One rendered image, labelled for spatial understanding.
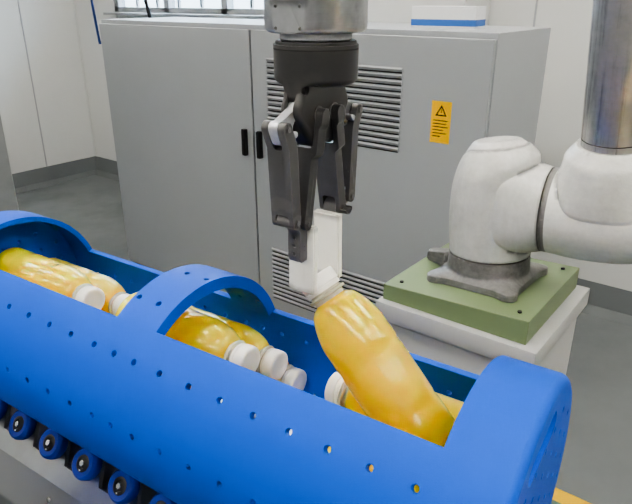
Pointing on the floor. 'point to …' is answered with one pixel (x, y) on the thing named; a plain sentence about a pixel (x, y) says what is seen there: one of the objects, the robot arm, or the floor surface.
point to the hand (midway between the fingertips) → (316, 251)
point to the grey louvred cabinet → (232, 39)
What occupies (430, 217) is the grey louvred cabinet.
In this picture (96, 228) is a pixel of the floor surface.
